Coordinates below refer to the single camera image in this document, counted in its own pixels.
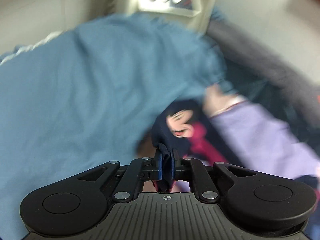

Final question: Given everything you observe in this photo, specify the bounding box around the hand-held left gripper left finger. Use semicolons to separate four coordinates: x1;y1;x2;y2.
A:
77;150;165;202

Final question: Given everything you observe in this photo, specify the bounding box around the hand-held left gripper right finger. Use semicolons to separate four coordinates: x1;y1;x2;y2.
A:
170;150;253;202

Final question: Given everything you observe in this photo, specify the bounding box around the navy cartoon print shirt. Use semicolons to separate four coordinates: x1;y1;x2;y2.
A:
150;99;228;193

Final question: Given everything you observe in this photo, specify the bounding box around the teal blanket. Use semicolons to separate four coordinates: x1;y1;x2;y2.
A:
0;12;238;233

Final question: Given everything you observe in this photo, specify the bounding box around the dark teal bed cover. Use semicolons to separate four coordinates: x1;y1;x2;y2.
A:
220;62;320;143

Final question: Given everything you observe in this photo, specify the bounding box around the grey blanket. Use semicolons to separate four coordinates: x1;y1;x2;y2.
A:
207;20;320;99

